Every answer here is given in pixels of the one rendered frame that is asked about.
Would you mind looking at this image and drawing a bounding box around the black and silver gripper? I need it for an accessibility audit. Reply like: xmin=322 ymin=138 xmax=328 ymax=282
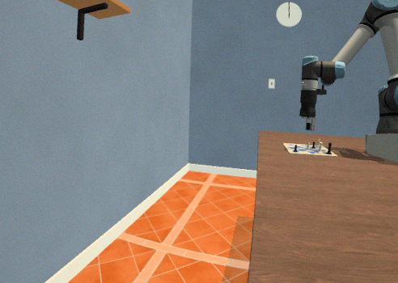
xmin=299 ymin=80 xmax=327 ymax=131

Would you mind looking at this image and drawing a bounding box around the blue and cream chessboard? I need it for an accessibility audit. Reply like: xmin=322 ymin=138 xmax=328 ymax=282
xmin=283 ymin=143 xmax=337 ymax=157

